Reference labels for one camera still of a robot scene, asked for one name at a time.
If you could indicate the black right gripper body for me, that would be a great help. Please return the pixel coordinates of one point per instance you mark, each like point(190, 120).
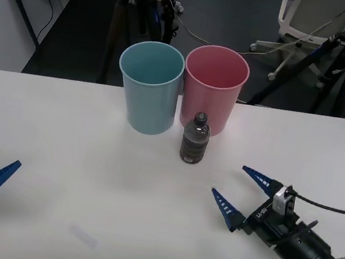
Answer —
point(271, 222)

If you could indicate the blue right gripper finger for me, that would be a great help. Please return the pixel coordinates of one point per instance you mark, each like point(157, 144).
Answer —
point(228, 212)
point(263, 180)

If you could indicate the small dark plastic bottle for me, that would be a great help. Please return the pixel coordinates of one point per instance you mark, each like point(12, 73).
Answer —
point(194, 143)

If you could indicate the pink plastic bin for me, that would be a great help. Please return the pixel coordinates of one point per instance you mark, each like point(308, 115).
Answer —
point(209, 105)

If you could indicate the pale blue plastic bin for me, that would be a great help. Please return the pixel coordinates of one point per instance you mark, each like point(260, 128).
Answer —
point(150, 106)

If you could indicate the white office chair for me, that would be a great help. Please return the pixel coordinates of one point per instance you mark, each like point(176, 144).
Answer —
point(320, 25)

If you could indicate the black and brown tripod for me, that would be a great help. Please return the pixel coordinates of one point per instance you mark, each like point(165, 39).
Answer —
point(117, 29)

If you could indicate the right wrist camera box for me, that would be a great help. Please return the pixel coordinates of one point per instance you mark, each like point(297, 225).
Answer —
point(283, 199)

